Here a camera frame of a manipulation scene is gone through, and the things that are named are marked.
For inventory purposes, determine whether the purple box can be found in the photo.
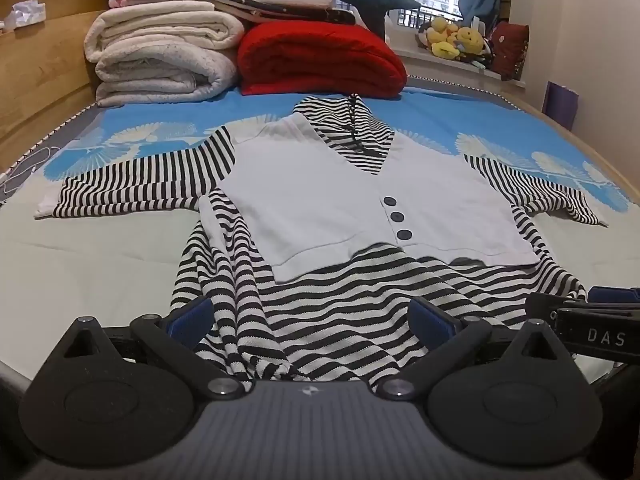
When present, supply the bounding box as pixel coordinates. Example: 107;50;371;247
542;81;580;131

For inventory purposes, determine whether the white window sill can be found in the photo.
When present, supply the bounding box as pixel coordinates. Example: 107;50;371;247
387;27;526;87

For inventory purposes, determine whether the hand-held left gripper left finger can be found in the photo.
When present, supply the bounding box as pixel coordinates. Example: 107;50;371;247
52;294;246;401

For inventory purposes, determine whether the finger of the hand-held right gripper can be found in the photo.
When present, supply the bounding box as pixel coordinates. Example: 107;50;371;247
590;286;640;305
525;292;588;328

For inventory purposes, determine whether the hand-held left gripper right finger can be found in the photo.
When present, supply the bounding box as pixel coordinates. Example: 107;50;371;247
375;297;566;400

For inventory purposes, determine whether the yellow duck plush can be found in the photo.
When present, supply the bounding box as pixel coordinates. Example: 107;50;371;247
425;16;462;59

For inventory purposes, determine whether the white folded quilt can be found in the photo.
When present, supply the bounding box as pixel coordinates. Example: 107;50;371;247
84;0;246;108

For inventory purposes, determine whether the crumpled white tissue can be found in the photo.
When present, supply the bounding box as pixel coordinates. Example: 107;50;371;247
4;2;47;31

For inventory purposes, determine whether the red folded blanket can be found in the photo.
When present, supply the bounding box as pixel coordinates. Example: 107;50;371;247
236;21;408;100

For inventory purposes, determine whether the yellow bear plush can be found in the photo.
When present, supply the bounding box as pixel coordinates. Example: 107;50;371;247
450;26;486;57

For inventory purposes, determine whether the striped dress with white vest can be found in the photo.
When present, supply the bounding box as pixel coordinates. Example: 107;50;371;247
34;94;610;395

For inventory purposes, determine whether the blue and cream bed sheet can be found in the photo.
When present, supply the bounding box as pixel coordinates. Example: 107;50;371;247
0;80;640;401

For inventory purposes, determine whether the wooden headboard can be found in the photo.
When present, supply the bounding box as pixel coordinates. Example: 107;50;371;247
0;0;126;171

